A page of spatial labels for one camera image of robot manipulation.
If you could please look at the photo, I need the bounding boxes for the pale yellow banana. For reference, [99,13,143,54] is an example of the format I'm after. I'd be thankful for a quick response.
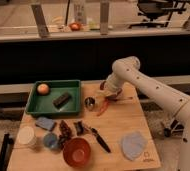
[95,90,107,99]

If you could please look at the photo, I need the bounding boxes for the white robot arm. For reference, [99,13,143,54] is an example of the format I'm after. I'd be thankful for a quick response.
[104,56,190,171]

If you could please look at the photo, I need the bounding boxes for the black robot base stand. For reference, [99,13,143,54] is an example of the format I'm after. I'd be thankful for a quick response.
[163,119,184,137]

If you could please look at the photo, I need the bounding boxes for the small metal cup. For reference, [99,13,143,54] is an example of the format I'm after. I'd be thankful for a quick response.
[84,97,95,111]

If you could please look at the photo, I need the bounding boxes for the small blue cup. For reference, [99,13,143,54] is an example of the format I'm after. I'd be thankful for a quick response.
[43,133,58,150]

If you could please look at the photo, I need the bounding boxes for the purple bowl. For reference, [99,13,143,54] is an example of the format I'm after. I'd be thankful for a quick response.
[99,81,122,100]

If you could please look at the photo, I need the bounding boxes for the red chili pepper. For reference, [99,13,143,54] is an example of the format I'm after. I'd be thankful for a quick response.
[97,99,109,116]

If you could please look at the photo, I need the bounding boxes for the black rectangular block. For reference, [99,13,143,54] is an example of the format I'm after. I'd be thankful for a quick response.
[53,92,71,108]

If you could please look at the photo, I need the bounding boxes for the small dark toy piece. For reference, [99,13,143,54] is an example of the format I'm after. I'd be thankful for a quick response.
[74,121,84,136]

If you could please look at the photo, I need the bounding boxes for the orange apple in tray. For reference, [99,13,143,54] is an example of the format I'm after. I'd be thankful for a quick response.
[37,83,50,95]

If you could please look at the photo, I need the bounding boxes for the dark red grape bunch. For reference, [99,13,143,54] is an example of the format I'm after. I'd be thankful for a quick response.
[58,120,72,148]

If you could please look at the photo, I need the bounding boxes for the green plastic tray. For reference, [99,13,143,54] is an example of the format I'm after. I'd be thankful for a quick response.
[25,80,81,117]

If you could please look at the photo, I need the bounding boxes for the blue sponge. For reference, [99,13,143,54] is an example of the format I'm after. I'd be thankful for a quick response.
[35,117,56,131]

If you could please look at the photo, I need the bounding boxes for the red fruit on shelf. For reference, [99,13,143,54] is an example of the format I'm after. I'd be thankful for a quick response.
[69,22,82,31]

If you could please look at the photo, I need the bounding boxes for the red orange bowl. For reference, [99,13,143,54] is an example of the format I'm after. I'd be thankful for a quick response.
[63,138,91,168]

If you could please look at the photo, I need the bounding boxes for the light blue cloth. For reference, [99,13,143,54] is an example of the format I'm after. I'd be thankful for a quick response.
[120,131,147,161]

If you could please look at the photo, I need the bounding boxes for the white lidded container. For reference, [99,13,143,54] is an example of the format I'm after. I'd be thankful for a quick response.
[17,126,37,148]

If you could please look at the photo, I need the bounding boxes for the black office chair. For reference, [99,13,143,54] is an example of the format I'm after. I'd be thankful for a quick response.
[129,0,190,28]

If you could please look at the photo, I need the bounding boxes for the black stand at left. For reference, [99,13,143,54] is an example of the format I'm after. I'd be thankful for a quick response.
[0,133,14,171]

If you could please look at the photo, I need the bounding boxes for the black handled knife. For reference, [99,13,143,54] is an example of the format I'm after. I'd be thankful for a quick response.
[91,128,111,153]

